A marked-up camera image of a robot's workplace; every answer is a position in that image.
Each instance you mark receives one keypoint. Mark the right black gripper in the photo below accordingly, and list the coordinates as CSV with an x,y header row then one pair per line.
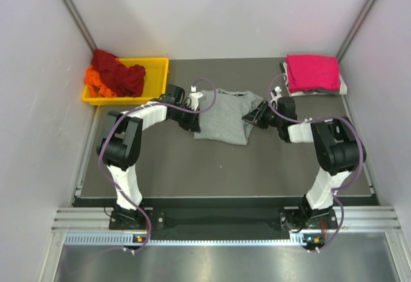
x,y
255,116

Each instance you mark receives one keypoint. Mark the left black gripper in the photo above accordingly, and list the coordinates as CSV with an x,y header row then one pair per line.
x,y
192,124

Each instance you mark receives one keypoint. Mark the grey t shirt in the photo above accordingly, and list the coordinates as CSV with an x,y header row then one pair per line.
x,y
223,120

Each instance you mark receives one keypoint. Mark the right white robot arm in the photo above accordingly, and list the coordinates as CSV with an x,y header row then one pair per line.
x,y
338,149

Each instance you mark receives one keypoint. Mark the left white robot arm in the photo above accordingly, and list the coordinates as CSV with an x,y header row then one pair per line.
x,y
120,145

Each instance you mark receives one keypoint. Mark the yellow plastic bin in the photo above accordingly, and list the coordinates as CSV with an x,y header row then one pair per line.
x,y
155,83

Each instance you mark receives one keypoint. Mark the dark red t shirt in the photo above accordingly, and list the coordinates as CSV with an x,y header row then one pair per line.
x,y
121,80

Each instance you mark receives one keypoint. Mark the folded pink t shirt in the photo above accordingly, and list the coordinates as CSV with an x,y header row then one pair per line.
x,y
307,73

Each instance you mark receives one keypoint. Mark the orange t shirt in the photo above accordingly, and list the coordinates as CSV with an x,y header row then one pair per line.
x,y
96,87

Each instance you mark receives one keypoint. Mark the folded white t shirt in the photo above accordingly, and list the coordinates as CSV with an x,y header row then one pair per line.
x,y
342,89

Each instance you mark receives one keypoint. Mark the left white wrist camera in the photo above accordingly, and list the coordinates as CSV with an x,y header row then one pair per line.
x,y
195,97

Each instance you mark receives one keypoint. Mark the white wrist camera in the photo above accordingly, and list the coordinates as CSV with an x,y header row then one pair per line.
x,y
275,94
195,97

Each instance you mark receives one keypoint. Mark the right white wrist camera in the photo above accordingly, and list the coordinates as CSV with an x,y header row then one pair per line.
x,y
275,94

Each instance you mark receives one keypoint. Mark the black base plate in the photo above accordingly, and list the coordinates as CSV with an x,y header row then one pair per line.
x,y
223,218

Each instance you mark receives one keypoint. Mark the aluminium frame rail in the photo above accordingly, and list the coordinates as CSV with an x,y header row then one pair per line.
x,y
80,219

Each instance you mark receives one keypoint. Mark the slotted cable duct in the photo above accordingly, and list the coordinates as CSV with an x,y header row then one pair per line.
x,y
136,240

